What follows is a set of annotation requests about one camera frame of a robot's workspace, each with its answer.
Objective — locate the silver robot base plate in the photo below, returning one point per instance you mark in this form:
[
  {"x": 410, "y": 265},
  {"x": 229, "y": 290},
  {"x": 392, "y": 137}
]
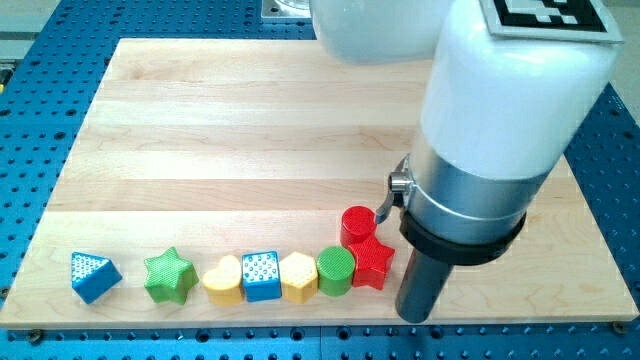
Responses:
[{"x": 285, "y": 9}]

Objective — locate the red star block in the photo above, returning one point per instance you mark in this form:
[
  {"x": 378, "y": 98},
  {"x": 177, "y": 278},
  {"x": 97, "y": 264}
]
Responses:
[{"x": 373, "y": 260}]

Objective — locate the yellow hexagon block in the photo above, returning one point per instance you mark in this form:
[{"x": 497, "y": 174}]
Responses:
[{"x": 299, "y": 277}]

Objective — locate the blue triangle block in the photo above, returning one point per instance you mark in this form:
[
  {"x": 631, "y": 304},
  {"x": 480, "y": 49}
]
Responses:
[{"x": 92, "y": 275}]

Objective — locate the blue cube block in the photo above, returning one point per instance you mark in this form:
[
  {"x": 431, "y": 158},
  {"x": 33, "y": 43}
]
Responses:
[{"x": 261, "y": 276}]

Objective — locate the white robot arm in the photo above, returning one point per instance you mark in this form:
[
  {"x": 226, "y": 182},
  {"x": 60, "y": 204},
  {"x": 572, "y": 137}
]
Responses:
[{"x": 511, "y": 82}]

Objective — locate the black white fiducial marker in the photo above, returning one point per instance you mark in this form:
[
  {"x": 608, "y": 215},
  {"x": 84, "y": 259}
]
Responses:
[{"x": 563, "y": 20}]

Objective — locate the wooden board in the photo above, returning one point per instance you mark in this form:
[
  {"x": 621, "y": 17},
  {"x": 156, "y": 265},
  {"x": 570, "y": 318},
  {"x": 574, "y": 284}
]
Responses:
[{"x": 219, "y": 147}]

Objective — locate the green star block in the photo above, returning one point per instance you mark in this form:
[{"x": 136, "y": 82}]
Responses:
[{"x": 170, "y": 277}]

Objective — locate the blue perforated metal table plate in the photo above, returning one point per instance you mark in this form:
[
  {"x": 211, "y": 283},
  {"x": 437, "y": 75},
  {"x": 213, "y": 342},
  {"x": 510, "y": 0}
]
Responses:
[{"x": 42, "y": 108}]

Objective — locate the red cylinder block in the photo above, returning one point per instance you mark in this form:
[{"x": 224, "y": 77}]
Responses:
[{"x": 357, "y": 224}]

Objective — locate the yellow heart block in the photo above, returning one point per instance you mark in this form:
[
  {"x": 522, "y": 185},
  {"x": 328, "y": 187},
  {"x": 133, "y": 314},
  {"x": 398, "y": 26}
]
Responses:
[{"x": 223, "y": 283}]

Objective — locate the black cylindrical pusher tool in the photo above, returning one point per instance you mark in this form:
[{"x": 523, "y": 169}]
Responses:
[{"x": 431, "y": 262}]

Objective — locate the green cylinder block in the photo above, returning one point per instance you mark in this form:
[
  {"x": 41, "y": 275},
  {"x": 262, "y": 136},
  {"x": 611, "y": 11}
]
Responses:
[{"x": 335, "y": 266}]

